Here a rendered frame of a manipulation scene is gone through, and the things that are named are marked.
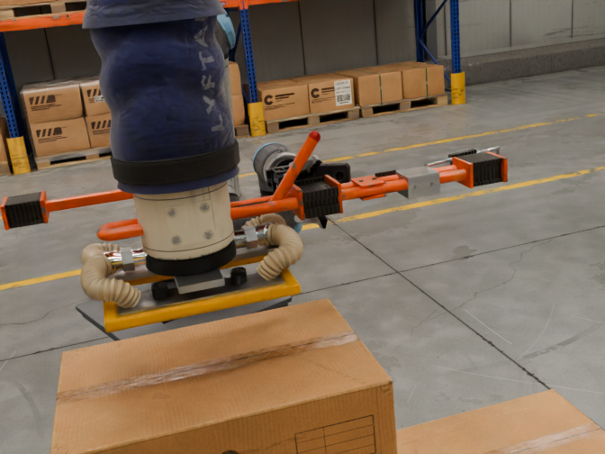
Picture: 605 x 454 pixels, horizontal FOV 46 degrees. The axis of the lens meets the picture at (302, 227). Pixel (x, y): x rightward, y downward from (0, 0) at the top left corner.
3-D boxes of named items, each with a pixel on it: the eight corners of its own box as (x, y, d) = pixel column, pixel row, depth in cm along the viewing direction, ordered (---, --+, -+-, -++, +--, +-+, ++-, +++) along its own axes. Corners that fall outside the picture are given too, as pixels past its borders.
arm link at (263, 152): (291, 177, 175) (285, 136, 172) (305, 188, 164) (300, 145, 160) (254, 184, 173) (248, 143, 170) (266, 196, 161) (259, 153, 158)
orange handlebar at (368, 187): (35, 259, 123) (31, 240, 122) (45, 213, 151) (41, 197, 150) (512, 176, 145) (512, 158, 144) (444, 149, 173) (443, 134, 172)
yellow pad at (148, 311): (105, 334, 119) (100, 306, 117) (104, 311, 128) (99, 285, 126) (302, 294, 127) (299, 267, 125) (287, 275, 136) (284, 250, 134)
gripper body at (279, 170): (281, 208, 145) (267, 195, 157) (321, 201, 147) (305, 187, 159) (277, 172, 143) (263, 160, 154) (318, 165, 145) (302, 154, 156)
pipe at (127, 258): (101, 310, 119) (94, 278, 117) (99, 261, 142) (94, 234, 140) (297, 271, 127) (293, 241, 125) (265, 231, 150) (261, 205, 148)
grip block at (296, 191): (302, 222, 133) (299, 191, 131) (288, 208, 142) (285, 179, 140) (345, 214, 135) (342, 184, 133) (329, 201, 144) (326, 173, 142)
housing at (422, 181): (409, 199, 140) (408, 177, 138) (394, 191, 146) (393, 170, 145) (441, 194, 141) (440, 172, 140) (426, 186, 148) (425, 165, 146)
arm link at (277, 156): (303, 186, 163) (299, 144, 160) (310, 191, 159) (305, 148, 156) (266, 192, 161) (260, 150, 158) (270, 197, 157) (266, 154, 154)
